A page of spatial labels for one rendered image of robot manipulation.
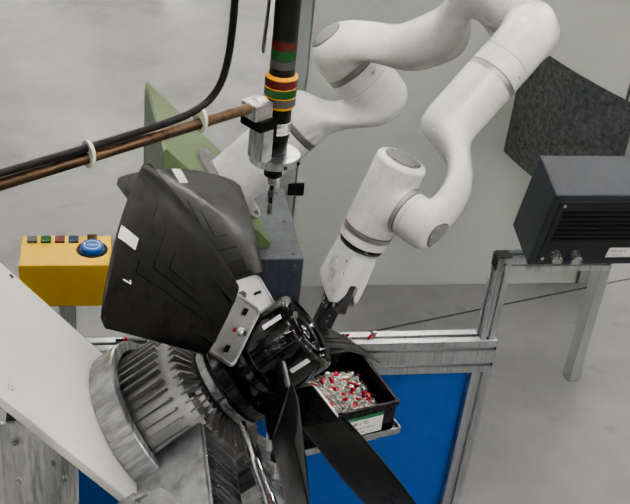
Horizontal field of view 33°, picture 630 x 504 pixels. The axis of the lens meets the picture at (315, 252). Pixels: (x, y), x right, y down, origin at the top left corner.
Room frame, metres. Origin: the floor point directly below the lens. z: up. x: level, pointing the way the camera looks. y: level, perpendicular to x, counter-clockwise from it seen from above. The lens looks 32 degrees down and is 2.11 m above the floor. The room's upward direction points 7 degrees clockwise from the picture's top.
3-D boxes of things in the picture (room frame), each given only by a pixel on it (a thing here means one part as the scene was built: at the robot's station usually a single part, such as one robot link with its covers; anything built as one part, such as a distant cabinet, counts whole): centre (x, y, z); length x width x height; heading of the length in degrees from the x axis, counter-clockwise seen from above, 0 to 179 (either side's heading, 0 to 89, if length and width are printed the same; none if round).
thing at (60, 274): (1.58, 0.44, 1.02); 0.16 x 0.10 x 0.11; 103
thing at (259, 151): (1.29, 0.08, 1.49); 0.09 x 0.07 x 0.10; 138
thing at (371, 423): (1.53, -0.05, 0.85); 0.22 x 0.17 x 0.07; 119
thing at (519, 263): (1.79, -0.46, 1.04); 0.24 x 0.03 x 0.03; 103
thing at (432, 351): (1.67, 0.05, 0.82); 0.90 x 0.04 x 0.08; 103
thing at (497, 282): (1.77, -0.36, 0.96); 0.03 x 0.03 x 0.20; 13
